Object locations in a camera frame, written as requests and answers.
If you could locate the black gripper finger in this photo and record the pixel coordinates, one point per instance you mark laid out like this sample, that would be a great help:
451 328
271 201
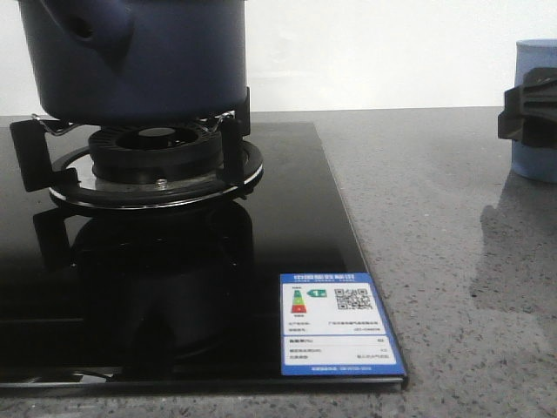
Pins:
529 114

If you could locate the light blue plastic cup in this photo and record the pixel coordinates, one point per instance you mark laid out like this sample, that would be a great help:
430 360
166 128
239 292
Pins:
529 162

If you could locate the dark blue cooking pot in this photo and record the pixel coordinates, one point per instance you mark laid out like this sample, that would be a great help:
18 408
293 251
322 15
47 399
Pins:
131 62

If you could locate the black pot support grate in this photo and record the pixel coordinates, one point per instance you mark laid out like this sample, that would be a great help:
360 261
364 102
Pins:
72 184

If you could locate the blue energy efficiency label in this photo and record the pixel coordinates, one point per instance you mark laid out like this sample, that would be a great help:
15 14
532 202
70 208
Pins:
334 324

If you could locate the black glass gas stove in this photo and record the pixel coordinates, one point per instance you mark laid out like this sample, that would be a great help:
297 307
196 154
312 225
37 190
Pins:
185 301

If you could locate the black gas burner head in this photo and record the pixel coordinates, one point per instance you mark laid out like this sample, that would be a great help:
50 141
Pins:
143 154

